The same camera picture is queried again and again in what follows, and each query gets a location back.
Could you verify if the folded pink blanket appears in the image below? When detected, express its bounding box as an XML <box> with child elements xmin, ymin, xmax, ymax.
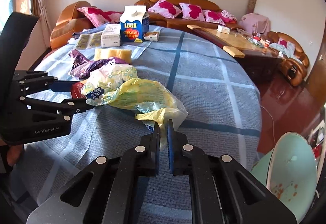
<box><xmin>220</xmin><ymin>10</ymin><xmax>237</xmax><ymax>24</ymax></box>

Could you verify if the blue Look milk carton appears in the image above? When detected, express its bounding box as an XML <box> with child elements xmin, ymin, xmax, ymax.
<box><xmin>120</xmin><ymin>5</ymin><xmax>149</xmax><ymax>42</ymax></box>

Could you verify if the yellow sponge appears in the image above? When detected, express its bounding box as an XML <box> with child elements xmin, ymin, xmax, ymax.
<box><xmin>94</xmin><ymin>49</ymin><xmax>132</xmax><ymax>64</ymax></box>

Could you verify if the white rectangular box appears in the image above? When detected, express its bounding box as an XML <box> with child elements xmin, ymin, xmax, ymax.
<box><xmin>101</xmin><ymin>24</ymin><xmax>121</xmax><ymax>48</ymax></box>

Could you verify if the pink floral pillow left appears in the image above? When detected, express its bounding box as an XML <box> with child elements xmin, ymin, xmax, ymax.
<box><xmin>148</xmin><ymin>0</ymin><xmax>182</xmax><ymax>19</ymax></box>

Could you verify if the pink floral pillow right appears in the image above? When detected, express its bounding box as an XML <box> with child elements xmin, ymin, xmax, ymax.
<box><xmin>203</xmin><ymin>10</ymin><xmax>225</xmax><ymax>26</ymax></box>

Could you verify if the clear snack packet pair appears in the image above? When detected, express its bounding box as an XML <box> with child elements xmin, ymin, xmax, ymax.
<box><xmin>75</xmin><ymin>32</ymin><xmax>102</xmax><ymax>50</ymax></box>

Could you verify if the pink floral pillow on chaise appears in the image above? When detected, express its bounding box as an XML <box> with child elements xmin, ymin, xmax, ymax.
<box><xmin>77</xmin><ymin>7</ymin><xmax>122</xmax><ymax>28</ymax></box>

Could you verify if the brown wooden door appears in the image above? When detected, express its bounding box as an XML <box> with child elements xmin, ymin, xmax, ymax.
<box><xmin>306</xmin><ymin>34</ymin><xmax>326</xmax><ymax>105</ymax></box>

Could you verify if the long brown leather sofa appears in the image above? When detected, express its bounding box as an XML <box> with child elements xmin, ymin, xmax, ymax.
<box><xmin>135</xmin><ymin>0</ymin><xmax>241</xmax><ymax>34</ymax></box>

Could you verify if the white tissue box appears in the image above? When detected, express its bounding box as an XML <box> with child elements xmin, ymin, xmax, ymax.
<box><xmin>217</xmin><ymin>25</ymin><xmax>230</xmax><ymax>34</ymax></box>

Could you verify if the dark wood coffee table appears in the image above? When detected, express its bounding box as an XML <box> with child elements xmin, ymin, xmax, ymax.
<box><xmin>187</xmin><ymin>25</ymin><xmax>282</xmax><ymax>84</ymax></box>

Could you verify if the brown leather armchair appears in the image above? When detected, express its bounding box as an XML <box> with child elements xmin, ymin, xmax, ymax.
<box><xmin>267</xmin><ymin>31</ymin><xmax>309</xmax><ymax>87</ymax></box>

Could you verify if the small brown white box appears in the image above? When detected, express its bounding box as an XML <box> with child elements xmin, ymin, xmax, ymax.
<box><xmin>144</xmin><ymin>31</ymin><xmax>160</xmax><ymax>42</ymax></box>

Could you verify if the brown leather chaise sofa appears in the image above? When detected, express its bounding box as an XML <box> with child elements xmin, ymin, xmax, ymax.
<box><xmin>50</xmin><ymin>0</ymin><xmax>99</xmax><ymax>50</ymax></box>

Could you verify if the pink floral pillow middle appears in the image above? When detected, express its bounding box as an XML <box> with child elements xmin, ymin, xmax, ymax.
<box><xmin>179</xmin><ymin>3</ymin><xmax>205</xmax><ymax>22</ymax></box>

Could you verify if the pink cloth covered appliance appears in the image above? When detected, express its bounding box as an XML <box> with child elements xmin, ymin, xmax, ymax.
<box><xmin>238</xmin><ymin>13</ymin><xmax>271</xmax><ymax>35</ymax></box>

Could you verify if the pale yellow printed bag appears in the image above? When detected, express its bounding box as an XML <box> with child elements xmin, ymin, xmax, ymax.
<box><xmin>81</xmin><ymin>64</ymin><xmax>188</xmax><ymax>150</ymax></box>

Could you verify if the tall patterned floor lamp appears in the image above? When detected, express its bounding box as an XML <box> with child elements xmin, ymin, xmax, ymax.
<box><xmin>247</xmin><ymin>0</ymin><xmax>257</xmax><ymax>14</ymax></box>

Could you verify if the person's left hand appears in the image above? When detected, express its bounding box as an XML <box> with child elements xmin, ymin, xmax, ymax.
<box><xmin>7</xmin><ymin>145</ymin><xmax>24</xmax><ymax>167</ymax></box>

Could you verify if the mint green trash bin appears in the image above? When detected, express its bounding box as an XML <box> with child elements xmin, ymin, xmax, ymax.
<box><xmin>251</xmin><ymin>132</ymin><xmax>318</xmax><ymax>223</ymax></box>

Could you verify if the light blue cloth on armchair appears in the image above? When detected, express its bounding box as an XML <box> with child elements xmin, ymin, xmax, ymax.
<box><xmin>269</xmin><ymin>38</ymin><xmax>295</xmax><ymax>58</ymax></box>

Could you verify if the purple snack wrapper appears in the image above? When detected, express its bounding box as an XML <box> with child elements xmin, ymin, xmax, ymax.
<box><xmin>68</xmin><ymin>49</ymin><xmax>127</xmax><ymax>80</ymax></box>

